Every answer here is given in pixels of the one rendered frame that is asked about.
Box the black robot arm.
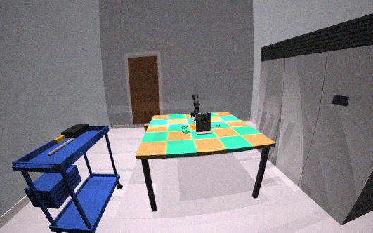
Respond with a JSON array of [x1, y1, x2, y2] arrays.
[[190, 94, 200, 121]]

